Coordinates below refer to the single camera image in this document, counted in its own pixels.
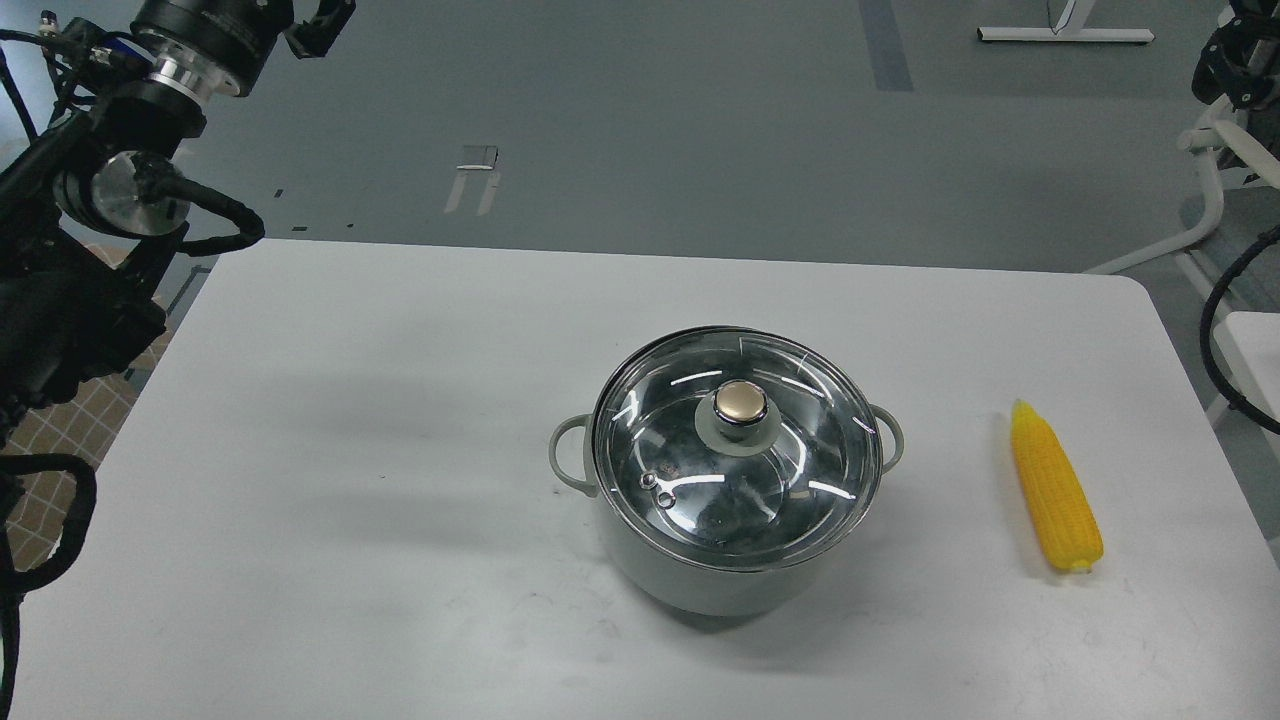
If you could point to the yellow corn cob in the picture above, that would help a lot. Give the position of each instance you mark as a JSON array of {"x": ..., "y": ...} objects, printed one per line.
[{"x": 1061, "y": 515}]

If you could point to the glass pot lid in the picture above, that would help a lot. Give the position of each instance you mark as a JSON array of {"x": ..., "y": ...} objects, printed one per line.
[{"x": 737, "y": 450}]

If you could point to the grey steel cooking pot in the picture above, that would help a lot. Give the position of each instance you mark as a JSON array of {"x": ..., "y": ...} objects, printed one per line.
[{"x": 700, "y": 585}]

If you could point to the white table leg base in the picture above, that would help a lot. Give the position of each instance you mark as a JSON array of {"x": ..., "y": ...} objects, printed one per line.
[{"x": 1070, "y": 26}]

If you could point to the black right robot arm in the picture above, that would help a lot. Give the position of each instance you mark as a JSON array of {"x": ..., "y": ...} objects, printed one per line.
[{"x": 1233, "y": 66}]

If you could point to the beige checkered cloth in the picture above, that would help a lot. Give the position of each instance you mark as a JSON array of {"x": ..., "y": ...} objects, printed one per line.
[{"x": 86, "y": 427}]

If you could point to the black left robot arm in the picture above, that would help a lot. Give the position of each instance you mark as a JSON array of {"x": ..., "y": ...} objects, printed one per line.
[{"x": 94, "y": 210}]

